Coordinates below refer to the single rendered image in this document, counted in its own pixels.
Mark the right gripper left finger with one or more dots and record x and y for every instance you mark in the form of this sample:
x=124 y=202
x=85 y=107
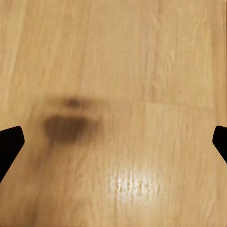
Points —
x=11 y=142

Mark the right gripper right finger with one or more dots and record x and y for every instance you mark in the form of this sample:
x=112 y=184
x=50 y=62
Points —
x=220 y=140

